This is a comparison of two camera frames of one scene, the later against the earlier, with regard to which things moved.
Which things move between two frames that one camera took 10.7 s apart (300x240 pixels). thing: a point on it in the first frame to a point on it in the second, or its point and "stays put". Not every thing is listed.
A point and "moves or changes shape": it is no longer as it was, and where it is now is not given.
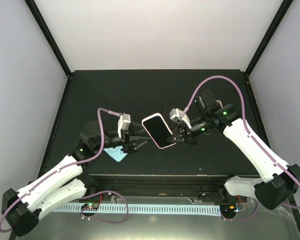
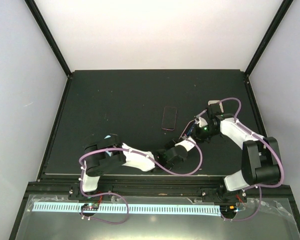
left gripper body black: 126,141 to 167,145
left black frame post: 50,36 stays put
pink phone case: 157,128 moves or changes shape
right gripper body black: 187,132 to 203,134
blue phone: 158,130 moves or changes shape
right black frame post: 285,6 stays put
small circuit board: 90,206 stays put
